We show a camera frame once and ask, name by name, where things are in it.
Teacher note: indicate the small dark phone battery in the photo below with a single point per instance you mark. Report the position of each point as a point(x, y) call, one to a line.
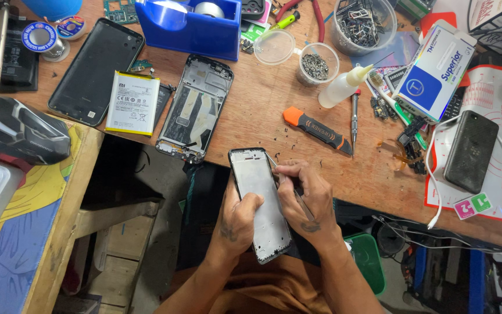
point(164, 100)

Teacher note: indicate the person's right hand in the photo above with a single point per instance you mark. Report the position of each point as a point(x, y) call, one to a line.
point(314, 205)

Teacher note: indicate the slim red-tipped metal screwdriver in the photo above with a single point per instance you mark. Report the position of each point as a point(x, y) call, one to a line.
point(355, 117)

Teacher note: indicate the black phone battery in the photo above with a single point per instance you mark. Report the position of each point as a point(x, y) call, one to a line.
point(18, 61)

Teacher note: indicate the small green board piece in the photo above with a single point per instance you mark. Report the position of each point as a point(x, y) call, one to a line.
point(140, 65)

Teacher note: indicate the red card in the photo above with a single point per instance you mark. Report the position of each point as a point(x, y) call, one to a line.
point(436, 22)

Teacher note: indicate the disassembled black phone frame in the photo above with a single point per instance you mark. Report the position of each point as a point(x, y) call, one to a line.
point(196, 104)

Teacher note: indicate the colourful printed desk mat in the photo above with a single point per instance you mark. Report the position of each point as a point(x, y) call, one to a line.
point(24, 244)

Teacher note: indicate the green white card packet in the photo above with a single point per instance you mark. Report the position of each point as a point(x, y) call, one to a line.
point(253, 32)

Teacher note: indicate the person's left hand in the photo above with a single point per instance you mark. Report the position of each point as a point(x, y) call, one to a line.
point(233, 226)

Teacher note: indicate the blue frame under table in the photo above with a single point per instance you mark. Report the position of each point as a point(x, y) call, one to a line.
point(477, 279)

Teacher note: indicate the orange black opener tool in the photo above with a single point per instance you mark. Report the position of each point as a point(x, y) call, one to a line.
point(316, 128)

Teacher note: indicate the small black circuit board pieces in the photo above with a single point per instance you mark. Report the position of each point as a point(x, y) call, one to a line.
point(381, 109)

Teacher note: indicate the wooden crate stool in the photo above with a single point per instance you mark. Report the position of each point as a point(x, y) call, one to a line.
point(120, 244)

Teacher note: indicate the pink green wipe packets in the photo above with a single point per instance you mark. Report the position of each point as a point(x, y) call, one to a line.
point(473, 206)

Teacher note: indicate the white red repair mat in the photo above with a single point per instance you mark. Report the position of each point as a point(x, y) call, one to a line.
point(495, 91)

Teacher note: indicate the blue tape dispenser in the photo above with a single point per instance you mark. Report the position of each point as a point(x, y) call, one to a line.
point(190, 35)

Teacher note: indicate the printed cardboard box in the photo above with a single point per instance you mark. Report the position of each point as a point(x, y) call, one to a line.
point(501, 22)

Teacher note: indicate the silver phone frame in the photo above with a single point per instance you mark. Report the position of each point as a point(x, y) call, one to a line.
point(259, 196)

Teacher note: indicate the white blue screen box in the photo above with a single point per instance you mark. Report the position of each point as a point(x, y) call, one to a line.
point(438, 69)

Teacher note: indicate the blue round container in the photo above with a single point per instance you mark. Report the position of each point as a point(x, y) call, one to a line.
point(52, 8)

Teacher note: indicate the black gaming mouse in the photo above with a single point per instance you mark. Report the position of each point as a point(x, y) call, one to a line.
point(20, 131)

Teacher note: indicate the black keypad phone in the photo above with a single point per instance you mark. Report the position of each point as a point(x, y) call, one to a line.
point(453, 107)

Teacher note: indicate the clear plastic cup lid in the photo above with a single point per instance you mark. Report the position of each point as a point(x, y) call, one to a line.
point(274, 47)

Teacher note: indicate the purple plastic sleeve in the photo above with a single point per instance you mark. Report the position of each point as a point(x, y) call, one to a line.
point(401, 50)

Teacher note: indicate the black phone back cover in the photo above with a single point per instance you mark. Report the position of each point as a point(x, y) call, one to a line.
point(94, 69)

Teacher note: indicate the metal tweezers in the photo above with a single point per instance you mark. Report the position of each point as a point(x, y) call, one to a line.
point(271, 160)

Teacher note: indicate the black textured-back phone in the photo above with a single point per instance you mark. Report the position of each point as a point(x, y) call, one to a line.
point(471, 152)

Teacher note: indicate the white squeeze glue bottle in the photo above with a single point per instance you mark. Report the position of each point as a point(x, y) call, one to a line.
point(340, 89)

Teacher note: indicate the person's brown shorts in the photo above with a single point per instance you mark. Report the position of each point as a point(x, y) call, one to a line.
point(272, 283)

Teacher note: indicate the white green toothbrush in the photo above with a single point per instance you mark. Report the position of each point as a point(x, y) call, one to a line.
point(390, 100)

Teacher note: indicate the green plastic bin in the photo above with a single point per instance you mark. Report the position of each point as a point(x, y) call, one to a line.
point(366, 261)

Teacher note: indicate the small plastic cup of screws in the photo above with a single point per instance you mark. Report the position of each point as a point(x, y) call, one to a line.
point(317, 65)

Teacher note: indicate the black phone case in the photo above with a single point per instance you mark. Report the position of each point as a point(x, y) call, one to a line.
point(252, 8)

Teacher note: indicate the large plastic tub of trays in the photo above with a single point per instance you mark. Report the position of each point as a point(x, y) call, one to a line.
point(362, 26)

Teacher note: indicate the white phone battery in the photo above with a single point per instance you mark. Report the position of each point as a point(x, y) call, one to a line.
point(132, 103)

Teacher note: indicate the green circuit board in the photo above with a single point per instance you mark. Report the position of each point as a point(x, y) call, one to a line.
point(120, 11)

